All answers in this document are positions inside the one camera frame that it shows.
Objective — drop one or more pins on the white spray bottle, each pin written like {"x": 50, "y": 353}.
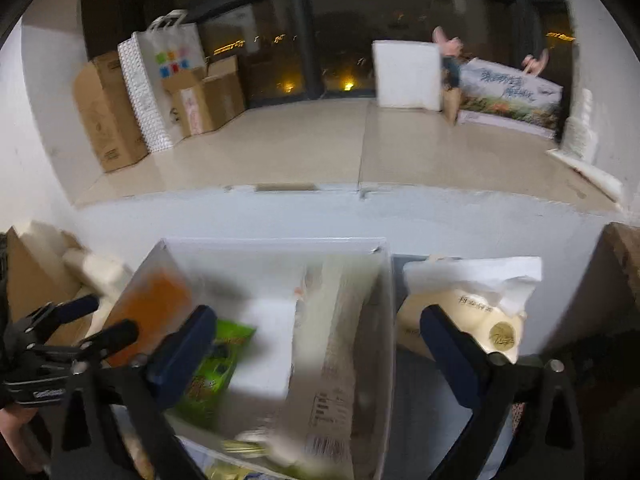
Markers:
{"x": 579, "y": 139}

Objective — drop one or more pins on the green snack packet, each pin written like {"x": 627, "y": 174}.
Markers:
{"x": 200, "y": 401}

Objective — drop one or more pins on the white cardboard storage box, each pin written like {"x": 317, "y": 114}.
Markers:
{"x": 256, "y": 283}

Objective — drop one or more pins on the cream tissue pack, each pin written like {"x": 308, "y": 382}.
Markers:
{"x": 485, "y": 298}

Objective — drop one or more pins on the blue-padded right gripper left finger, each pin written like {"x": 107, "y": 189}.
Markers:
{"x": 177, "y": 358}

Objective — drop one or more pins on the tall brown cardboard box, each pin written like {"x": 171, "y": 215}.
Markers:
{"x": 103, "y": 103}

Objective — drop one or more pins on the small open cardboard box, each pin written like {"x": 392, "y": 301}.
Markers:
{"x": 206, "y": 99}

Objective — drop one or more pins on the brown cardboard sheet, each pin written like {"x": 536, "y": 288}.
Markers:
{"x": 37, "y": 274}

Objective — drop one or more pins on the orange snack packet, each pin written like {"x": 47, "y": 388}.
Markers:
{"x": 159, "y": 303}

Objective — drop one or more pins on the blue table cloth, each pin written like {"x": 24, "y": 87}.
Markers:
{"x": 426, "y": 419}

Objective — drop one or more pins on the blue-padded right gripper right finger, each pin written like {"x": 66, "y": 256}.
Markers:
{"x": 456, "y": 353}

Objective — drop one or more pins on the white foam box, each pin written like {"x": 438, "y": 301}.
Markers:
{"x": 408, "y": 75}

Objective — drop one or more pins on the white dotted paper bag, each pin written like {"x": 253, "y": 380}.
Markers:
{"x": 169, "y": 46}

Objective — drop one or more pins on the person's left hand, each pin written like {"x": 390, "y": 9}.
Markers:
{"x": 14, "y": 418}

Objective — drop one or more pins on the printed landscape carton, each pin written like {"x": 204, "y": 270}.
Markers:
{"x": 493, "y": 94}

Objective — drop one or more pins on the white long snack bag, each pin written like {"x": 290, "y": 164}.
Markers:
{"x": 312, "y": 432}

